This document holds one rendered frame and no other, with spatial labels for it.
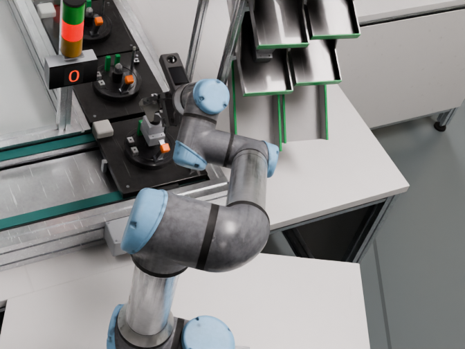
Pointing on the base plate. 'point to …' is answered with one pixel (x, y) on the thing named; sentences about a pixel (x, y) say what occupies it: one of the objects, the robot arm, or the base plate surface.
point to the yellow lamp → (71, 48)
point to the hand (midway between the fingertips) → (157, 97)
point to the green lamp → (73, 14)
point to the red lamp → (72, 31)
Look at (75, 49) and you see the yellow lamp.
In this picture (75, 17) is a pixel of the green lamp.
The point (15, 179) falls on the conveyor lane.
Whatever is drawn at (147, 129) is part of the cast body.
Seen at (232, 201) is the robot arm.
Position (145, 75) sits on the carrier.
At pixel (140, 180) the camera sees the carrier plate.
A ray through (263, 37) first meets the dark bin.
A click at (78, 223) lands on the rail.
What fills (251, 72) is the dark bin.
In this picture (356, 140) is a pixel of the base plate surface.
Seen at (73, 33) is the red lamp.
